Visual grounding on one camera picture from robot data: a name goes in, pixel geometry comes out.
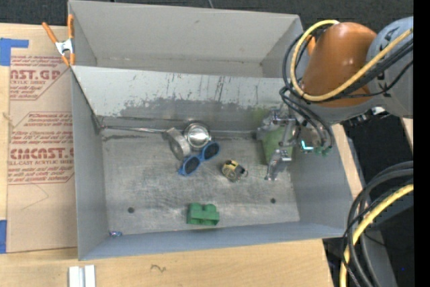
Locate grey tape roll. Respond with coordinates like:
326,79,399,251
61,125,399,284
163,127,191,161

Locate light green soft object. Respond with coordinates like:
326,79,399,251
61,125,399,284
261,109,294,166

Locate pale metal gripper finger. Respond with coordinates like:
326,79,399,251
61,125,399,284
264,149,293,181
256,110,286,142

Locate grey metal bin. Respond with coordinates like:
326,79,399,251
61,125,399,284
67,0,349,261

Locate yellow and black tape measure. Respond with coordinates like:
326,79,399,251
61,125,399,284
220,159,250,183

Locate brown cardboard board, red print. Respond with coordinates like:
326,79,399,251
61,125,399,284
0,22,79,253

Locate shiny metal cup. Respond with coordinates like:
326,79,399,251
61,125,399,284
183,121,212,149

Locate green toy brick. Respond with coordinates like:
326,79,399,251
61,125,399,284
186,202,221,227

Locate blue sunglasses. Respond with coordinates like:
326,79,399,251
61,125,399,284
177,140,221,177

